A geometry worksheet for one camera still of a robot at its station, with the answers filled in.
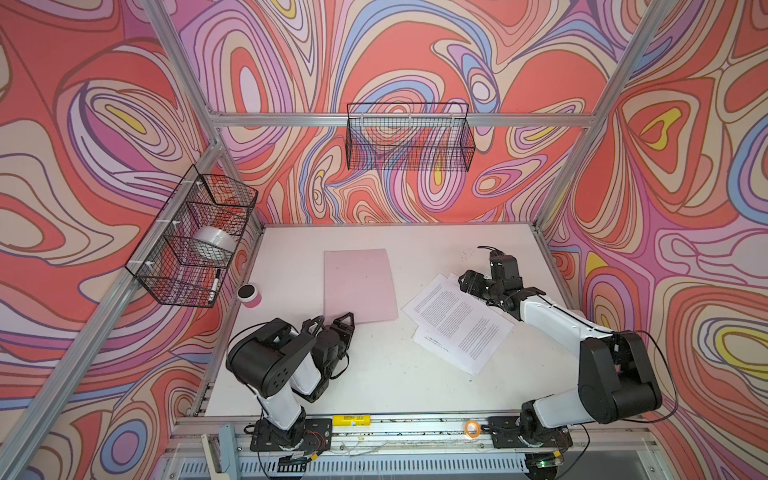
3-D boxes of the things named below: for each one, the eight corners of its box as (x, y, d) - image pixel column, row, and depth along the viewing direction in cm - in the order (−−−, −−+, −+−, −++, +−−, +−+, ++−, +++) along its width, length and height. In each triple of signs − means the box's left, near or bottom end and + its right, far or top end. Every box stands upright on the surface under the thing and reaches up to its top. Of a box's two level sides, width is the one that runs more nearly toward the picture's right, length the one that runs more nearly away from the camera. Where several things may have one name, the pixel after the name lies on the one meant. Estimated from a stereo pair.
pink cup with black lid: (240, 308, 99) (233, 299, 94) (246, 293, 102) (239, 283, 98) (259, 308, 99) (252, 299, 94) (263, 293, 102) (257, 283, 98)
